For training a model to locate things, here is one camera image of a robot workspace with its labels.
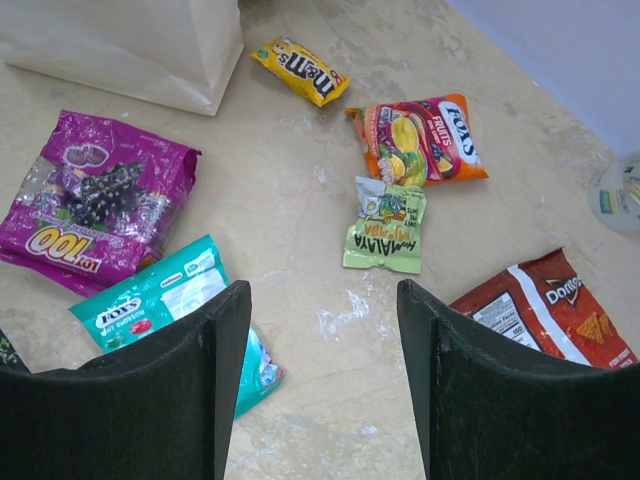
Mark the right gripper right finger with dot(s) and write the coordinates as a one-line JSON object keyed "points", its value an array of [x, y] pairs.
{"points": [[487, 407]]}

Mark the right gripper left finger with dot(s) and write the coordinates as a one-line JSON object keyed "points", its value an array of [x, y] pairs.
{"points": [[160, 408]]}

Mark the red doritos bag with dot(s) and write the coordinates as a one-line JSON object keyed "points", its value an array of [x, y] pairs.
{"points": [[543, 304]]}

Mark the orange fox's fruits candy bag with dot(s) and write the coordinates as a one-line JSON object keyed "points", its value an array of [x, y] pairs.
{"points": [[418, 143]]}

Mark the brown paper bag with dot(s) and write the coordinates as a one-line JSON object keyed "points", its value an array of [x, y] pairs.
{"points": [[179, 54]]}

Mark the teal fox's mint bag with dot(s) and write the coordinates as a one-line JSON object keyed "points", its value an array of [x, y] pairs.
{"points": [[165, 292]]}

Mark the purple candy bag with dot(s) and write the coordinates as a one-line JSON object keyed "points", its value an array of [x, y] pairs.
{"points": [[98, 203]]}

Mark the small green himalaya sachet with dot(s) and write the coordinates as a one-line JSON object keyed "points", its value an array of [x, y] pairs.
{"points": [[388, 231]]}

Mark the tape roll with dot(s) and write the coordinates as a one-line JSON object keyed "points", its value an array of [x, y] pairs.
{"points": [[613, 196]]}

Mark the yellow m&m's packet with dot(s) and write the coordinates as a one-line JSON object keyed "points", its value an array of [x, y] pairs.
{"points": [[302, 71]]}

